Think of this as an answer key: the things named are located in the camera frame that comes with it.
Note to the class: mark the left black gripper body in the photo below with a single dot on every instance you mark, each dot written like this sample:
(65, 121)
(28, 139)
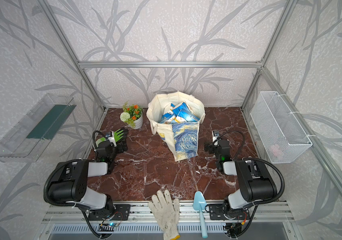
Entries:
(118, 149)

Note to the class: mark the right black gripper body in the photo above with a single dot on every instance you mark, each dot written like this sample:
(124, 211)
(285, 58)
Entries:
(212, 149)

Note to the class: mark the canvas bag with blue painting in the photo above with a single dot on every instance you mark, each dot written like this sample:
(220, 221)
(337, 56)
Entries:
(181, 138)

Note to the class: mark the blue white tissue pack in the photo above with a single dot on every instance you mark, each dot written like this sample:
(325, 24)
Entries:
(183, 114)

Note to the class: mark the orange blue tissue pack back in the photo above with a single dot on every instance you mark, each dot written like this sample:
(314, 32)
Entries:
(168, 115)

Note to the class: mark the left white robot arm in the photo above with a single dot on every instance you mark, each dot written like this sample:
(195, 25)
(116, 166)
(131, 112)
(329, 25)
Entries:
(67, 185)

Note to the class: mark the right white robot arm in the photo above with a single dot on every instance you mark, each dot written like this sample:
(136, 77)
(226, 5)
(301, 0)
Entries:
(259, 181)

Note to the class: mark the green black work glove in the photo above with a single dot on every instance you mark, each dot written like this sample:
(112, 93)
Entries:
(113, 137)

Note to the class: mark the white ribbed flower pot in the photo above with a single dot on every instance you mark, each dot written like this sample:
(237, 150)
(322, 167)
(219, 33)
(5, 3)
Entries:
(137, 124)

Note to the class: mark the artificial green flower plant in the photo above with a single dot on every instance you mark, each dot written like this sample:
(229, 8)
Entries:
(130, 113)

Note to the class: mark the teal plastic trowel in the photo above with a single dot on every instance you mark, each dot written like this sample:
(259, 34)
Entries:
(199, 205)

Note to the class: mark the white cotton glove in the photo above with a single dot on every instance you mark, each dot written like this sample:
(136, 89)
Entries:
(167, 213)

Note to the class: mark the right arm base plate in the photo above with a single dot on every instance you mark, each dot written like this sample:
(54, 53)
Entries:
(219, 211)

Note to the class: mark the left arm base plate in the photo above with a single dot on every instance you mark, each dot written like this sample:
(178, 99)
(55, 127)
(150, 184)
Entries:
(120, 212)

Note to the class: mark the white wire basket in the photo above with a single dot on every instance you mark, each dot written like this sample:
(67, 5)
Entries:
(282, 136)

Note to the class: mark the clear plastic wall shelf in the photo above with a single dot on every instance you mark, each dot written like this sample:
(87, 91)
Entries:
(29, 138)

